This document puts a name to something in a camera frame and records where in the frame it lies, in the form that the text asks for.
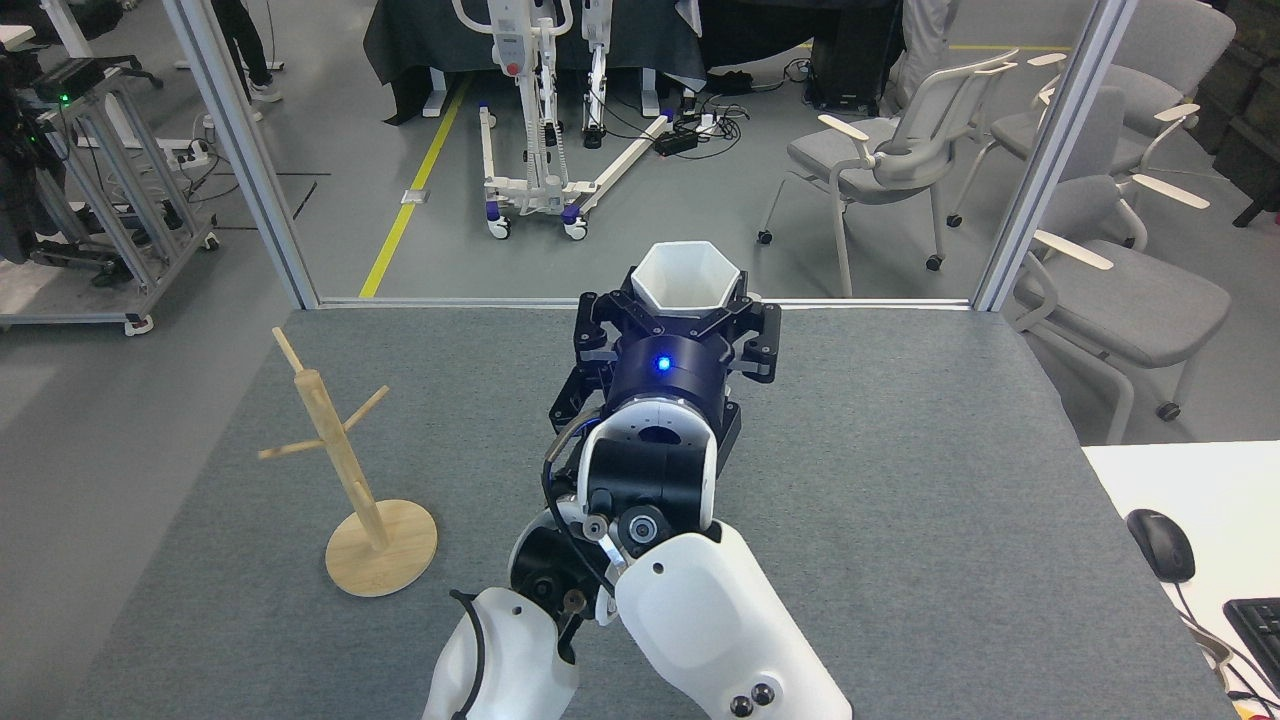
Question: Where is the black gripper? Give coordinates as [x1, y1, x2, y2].
[548, 290, 783, 473]

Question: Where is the white hexagonal cup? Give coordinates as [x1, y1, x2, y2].
[632, 241, 743, 319]

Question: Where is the wooden cup rack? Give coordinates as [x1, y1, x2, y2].
[257, 327, 439, 598]

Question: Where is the white stand on wheels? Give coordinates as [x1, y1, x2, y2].
[450, 0, 673, 241]

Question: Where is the black computer case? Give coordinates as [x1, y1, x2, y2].
[806, 0, 906, 113]

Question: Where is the person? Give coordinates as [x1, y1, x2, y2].
[880, 0, 961, 116]
[210, 0, 284, 104]

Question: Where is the black computer mouse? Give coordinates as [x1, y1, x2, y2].
[1126, 509, 1196, 584]

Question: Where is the white desk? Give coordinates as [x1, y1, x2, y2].
[1082, 441, 1280, 720]

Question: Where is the black keyboard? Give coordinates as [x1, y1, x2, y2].
[1223, 598, 1280, 691]

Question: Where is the grey chair with white frame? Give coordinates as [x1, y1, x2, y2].
[945, 0, 1238, 229]
[757, 48, 1021, 299]
[1010, 85, 1233, 446]

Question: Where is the silver frame post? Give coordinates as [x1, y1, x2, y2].
[163, 0, 321, 309]
[972, 0, 1141, 313]

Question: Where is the aluminium frame cart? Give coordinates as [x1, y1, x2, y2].
[0, 60, 221, 336]

